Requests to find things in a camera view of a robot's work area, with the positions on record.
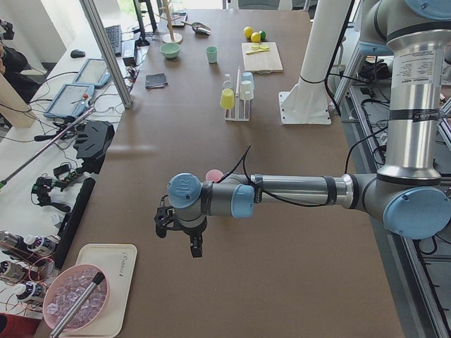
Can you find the metal rod with black tip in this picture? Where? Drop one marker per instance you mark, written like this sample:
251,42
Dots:
98,278

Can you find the green ceramic bowl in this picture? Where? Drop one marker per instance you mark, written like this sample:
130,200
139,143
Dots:
170,50

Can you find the yellow lemon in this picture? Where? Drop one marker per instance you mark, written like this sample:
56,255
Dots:
247,32
255,37

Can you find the aluminium frame post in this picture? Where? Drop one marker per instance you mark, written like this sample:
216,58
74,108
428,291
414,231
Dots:
94,20

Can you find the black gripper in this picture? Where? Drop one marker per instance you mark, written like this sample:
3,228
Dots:
192,232

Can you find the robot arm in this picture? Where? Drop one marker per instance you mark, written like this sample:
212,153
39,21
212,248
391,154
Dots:
404,194

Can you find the pink bowl with ice cubes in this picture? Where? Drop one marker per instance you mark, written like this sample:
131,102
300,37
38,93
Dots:
66,289

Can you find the black plastic bracket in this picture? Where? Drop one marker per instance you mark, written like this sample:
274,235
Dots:
92,143

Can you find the light blue plastic cup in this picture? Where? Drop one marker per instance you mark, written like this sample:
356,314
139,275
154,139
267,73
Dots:
247,76

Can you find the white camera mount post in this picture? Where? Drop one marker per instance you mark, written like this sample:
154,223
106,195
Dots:
307,101

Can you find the blue teach pendant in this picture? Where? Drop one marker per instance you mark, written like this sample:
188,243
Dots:
95,72
72,100

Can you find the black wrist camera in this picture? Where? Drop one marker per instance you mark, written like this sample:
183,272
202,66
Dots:
163,220

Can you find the black computer mouse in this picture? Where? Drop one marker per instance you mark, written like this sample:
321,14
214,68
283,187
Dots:
76,53

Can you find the cream white plastic cup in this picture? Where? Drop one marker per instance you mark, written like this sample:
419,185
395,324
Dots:
246,92

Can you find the pink plastic cup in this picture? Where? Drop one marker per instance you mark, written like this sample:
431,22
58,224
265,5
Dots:
214,175

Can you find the wooden mug tree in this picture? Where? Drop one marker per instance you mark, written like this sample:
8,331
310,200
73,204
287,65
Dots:
171,36

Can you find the grey folded cloth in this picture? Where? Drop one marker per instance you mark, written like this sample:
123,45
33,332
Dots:
155,81

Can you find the blue teach pendant far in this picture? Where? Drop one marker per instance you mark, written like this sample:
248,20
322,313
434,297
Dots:
95,72

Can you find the black keyboard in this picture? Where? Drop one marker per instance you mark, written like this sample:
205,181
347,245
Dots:
114,35

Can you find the blue teach pendant near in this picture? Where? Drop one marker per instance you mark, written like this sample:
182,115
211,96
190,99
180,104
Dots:
72,100

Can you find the mint green plastic cup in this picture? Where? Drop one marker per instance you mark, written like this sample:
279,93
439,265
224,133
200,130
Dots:
211,54

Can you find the long metal pole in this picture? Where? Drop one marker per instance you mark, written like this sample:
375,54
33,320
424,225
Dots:
88,112

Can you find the seated person in black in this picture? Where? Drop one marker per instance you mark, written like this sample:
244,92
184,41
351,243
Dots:
12,64

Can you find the wooden cutting board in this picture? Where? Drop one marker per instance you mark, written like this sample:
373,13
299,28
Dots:
261,61

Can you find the yellow plastic cup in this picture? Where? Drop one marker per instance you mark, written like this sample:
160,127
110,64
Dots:
227,100

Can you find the white wire cup rack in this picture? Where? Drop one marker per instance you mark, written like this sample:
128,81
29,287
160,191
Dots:
242,109

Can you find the metal scoop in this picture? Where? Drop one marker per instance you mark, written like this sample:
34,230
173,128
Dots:
199,28

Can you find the cream plastic tray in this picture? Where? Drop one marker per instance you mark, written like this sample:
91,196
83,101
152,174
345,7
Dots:
117,262

